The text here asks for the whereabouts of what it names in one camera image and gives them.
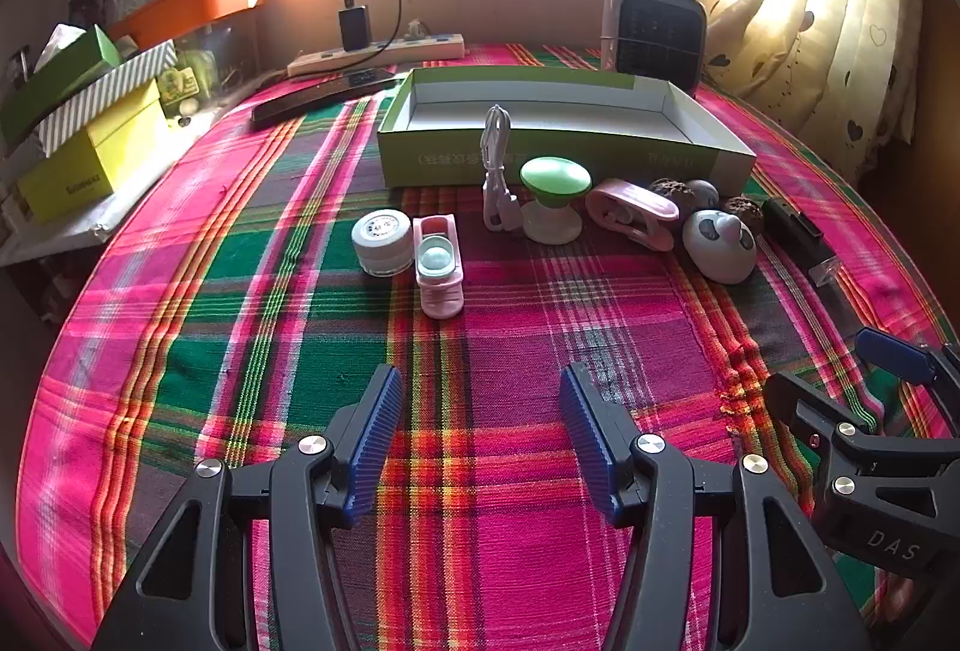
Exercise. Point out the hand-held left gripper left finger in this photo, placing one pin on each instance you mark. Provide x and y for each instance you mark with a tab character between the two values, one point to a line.
375	441

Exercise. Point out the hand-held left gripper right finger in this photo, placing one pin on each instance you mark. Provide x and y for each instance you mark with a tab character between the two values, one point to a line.
589	448

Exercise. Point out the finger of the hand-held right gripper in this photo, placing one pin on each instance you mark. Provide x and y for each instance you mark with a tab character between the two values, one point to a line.
896	355
806	407

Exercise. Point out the small pink device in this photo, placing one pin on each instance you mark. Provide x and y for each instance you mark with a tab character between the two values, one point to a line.
441	295

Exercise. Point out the black bike light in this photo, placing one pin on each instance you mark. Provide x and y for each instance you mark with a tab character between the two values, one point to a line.
791	227

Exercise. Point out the white panda-shaped gadget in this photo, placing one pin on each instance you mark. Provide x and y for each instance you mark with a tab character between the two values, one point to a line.
716	246

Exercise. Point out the white round jar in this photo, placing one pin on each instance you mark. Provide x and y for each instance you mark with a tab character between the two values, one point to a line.
382	246

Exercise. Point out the brown walnut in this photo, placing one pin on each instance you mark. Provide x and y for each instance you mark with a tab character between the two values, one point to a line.
742	214
673	191

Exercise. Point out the small white mushroom-shaped gadget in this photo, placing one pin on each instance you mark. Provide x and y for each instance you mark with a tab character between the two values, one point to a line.
706	193

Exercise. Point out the pink clip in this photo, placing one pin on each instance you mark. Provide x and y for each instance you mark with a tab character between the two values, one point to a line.
622	197

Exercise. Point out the green-topped white suction holder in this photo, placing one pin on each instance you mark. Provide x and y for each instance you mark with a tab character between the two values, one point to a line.
553	175

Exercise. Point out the green cardboard box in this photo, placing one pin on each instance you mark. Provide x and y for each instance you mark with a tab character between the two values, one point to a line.
442	160

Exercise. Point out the plaid tablecloth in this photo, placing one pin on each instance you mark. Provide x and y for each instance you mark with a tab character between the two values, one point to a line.
487	336

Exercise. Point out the cream heart-print curtain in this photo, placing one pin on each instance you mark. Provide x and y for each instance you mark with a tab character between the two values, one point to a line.
825	21

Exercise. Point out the black smartphone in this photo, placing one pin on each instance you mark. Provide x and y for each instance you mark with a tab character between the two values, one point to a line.
315	100

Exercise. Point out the white paper sheet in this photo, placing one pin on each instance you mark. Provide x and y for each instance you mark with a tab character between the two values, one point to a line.
67	231

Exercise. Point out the yellow box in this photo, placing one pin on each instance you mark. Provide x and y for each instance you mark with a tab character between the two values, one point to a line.
97	160

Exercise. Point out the white power strip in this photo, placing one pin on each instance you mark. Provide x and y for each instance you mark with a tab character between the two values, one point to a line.
427	49

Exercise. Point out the small desktop heater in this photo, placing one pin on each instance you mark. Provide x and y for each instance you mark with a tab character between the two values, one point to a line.
652	32

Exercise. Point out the green card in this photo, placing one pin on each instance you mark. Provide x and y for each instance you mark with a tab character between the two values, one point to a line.
178	85

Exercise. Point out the small white plug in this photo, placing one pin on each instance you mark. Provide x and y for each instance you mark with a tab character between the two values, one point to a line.
415	31

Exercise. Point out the black charger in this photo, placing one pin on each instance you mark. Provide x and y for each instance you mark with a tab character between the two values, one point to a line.
355	27

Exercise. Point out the clear plastic container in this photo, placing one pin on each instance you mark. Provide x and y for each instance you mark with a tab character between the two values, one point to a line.
225	51

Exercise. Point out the striped box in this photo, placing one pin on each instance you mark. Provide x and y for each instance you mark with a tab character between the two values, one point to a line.
112	96

